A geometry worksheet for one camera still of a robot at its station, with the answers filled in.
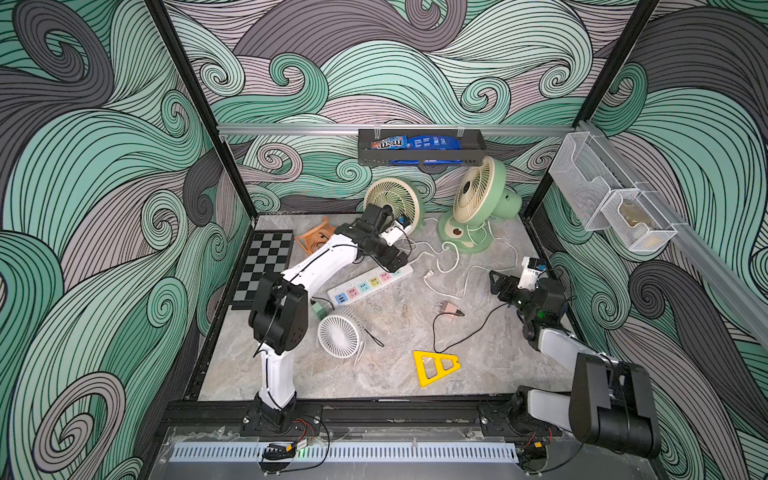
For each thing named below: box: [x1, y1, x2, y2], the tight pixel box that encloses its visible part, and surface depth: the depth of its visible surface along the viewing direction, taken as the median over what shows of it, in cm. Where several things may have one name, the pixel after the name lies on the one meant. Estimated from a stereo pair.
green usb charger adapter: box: [312, 302, 327, 320], surface depth 92 cm
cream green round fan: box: [364, 177, 424, 235], surface depth 104 cm
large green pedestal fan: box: [438, 156, 522, 255], surface depth 95 cm
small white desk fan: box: [317, 306, 366, 359], surface depth 80 cm
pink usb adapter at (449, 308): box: [442, 301, 457, 318], surface depth 94 cm
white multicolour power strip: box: [327, 263, 414, 305], surface depth 97 cm
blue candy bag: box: [370, 135, 465, 165], surface depth 94 cm
